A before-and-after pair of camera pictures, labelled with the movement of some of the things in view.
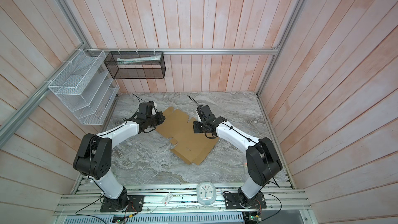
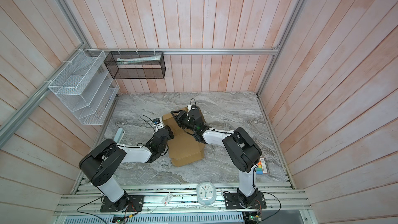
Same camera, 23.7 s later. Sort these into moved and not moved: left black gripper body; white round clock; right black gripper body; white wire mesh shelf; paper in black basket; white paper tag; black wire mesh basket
Moved: left black gripper body; right black gripper body
Not moved: white wire mesh shelf; white round clock; white paper tag; paper in black basket; black wire mesh basket
